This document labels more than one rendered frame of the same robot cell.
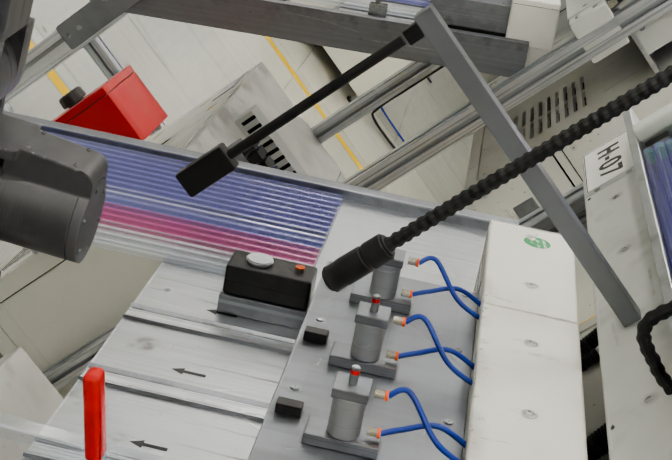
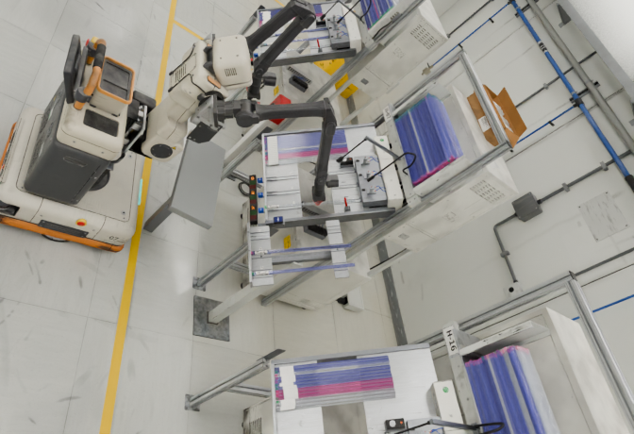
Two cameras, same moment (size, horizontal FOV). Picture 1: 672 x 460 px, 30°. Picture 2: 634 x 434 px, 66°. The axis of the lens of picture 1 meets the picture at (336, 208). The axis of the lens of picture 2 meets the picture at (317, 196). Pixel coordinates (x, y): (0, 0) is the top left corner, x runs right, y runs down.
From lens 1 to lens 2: 1.95 m
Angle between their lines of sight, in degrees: 30
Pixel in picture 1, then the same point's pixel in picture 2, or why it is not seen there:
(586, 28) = (368, 45)
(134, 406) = (341, 191)
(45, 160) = (333, 179)
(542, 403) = (392, 177)
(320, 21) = (308, 58)
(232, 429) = (354, 190)
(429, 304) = (371, 160)
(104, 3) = not seen: hidden behind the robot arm
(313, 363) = (362, 179)
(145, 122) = not seen: hidden behind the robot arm
